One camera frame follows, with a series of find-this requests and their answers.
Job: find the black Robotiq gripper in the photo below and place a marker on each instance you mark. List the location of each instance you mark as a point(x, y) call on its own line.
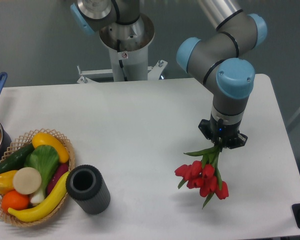
point(223, 130)

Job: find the red tulip bouquet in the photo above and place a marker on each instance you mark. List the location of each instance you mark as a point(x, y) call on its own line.
point(204, 174)

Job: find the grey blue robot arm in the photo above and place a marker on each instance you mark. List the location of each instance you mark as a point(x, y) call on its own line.
point(216, 63)

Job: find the dark grey ribbed vase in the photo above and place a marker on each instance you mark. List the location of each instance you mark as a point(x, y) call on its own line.
point(86, 186)

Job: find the purple sweet potato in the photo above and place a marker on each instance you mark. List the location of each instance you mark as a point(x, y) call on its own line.
point(62, 168)

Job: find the green bok choy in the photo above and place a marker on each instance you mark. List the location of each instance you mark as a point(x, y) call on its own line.
point(45, 159)

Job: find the yellow squash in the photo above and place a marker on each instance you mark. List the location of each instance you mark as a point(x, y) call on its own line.
point(43, 138)

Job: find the woven wicker basket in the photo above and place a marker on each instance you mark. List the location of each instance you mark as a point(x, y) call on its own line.
point(22, 141)

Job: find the beige round disc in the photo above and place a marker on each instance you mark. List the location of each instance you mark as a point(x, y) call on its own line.
point(27, 180)

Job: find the yellow banana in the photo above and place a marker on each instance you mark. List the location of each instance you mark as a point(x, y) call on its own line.
point(46, 206)

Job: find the green cucumber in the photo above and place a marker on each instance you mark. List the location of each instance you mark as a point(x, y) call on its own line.
point(16, 160)

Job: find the orange fruit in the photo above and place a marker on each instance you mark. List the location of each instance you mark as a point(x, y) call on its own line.
point(14, 200)

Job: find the yellow bell pepper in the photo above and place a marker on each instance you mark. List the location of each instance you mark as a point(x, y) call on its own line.
point(6, 181)

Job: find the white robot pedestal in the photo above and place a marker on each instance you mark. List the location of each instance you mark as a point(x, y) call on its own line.
point(128, 51)

